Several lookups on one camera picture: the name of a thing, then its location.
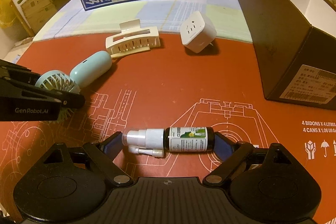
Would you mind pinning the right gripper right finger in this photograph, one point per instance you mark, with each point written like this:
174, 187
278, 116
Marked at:
232, 155

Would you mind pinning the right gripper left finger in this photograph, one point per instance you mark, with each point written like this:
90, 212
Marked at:
102, 155

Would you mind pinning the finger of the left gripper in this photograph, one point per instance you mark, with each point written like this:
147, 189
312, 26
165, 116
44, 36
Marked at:
65, 99
18, 73

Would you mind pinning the mint handheld fan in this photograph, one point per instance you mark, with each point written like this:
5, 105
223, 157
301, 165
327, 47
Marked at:
80, 77

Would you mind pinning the small spray bottle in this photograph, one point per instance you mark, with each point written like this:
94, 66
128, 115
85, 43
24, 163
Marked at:
156, 142

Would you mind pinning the cream hair claw clip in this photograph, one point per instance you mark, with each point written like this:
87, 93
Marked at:
132, 39

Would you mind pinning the white smart plug socket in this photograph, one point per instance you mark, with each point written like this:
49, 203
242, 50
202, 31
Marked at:
197, 32

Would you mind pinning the red Motul cardboard sheet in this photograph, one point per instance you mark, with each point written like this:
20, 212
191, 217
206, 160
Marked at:
169, 86

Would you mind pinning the brown cardboard carton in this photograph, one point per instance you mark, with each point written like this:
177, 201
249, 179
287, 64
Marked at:
34, 14

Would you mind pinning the brown shoe box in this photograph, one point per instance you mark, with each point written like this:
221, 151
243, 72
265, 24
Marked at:
294, 42

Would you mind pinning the pastel checkered tablecloth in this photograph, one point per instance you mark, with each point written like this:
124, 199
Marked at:
166, 15

